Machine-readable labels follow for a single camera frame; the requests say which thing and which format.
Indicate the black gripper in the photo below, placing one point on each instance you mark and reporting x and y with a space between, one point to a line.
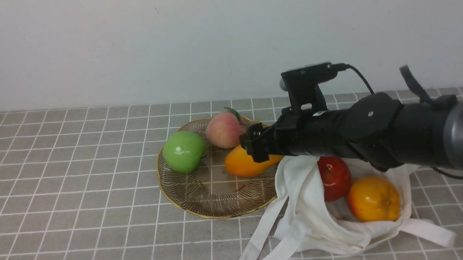
281 138

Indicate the yellow mango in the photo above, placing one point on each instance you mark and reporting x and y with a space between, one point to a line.
240 164

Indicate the white cloth bag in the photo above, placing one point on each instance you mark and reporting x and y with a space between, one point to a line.
299 219

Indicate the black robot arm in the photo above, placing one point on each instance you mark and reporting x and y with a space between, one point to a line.
377 129

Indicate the orange fruit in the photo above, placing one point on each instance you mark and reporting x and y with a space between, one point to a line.
374 199

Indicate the red apple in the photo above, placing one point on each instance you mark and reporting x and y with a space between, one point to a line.
335 176

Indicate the pink peach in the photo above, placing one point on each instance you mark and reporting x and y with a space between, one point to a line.
225 128

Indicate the gold-rimmed glass plate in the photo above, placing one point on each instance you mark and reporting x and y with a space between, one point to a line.
210 191

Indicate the green apple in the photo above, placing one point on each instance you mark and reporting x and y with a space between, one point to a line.
183 151

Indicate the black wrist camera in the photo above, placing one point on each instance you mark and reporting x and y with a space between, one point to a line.
302 86

